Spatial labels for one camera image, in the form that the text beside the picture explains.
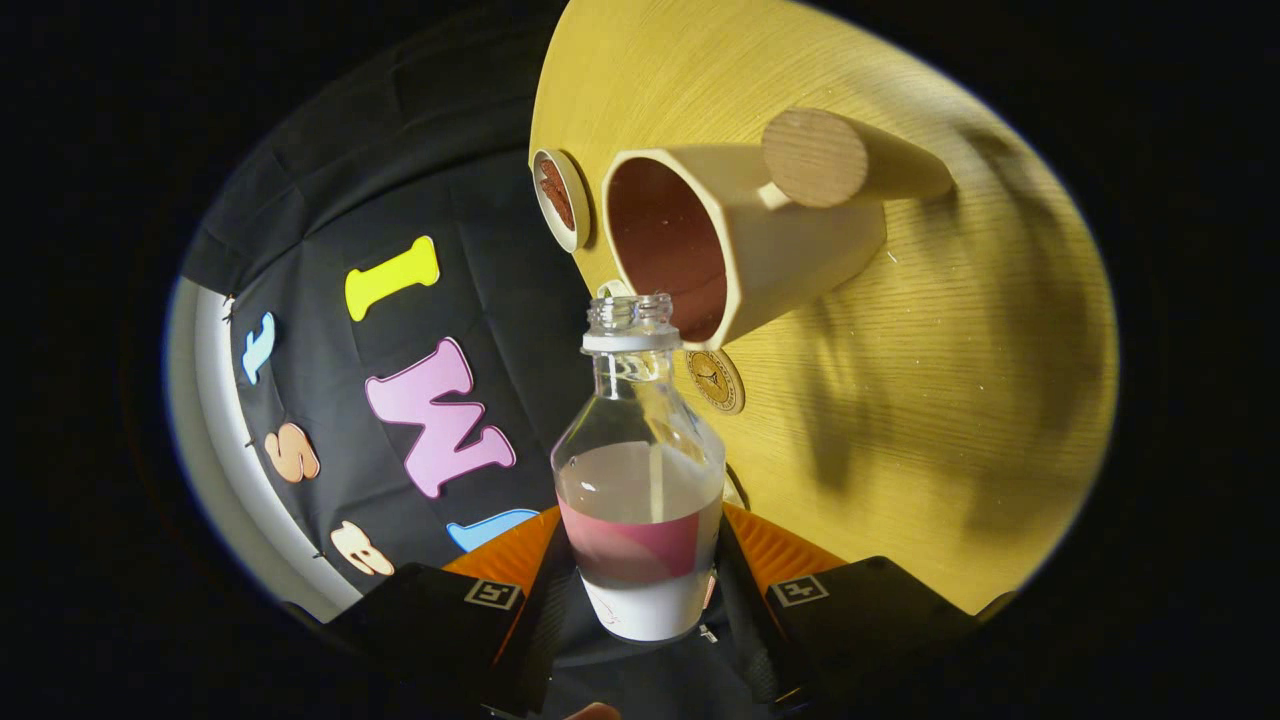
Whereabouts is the white round plate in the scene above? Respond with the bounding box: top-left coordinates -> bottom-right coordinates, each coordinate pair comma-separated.
530,148 -> 593,254

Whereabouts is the wooden table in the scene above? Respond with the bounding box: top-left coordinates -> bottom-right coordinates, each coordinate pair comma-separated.
528,0 -> 1119,616

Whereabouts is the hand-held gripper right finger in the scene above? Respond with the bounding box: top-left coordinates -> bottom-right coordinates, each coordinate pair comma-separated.
715,503 -> 986,711

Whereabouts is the round wooden coaster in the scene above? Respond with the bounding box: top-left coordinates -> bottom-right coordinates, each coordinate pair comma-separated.
686,348 -> 747,416

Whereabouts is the black backdrop cloth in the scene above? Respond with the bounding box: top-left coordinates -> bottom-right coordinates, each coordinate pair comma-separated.
178,0 -> 601,613

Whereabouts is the beige cup wooden handle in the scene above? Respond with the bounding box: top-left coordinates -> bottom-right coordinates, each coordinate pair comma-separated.
600,108 -> 956,351

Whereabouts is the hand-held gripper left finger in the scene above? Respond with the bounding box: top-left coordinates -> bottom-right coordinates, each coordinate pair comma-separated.
325,505 -> 576,717

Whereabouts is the clear juice bottle pink label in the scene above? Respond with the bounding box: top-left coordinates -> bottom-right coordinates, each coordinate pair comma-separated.
550,292 -> 727,643

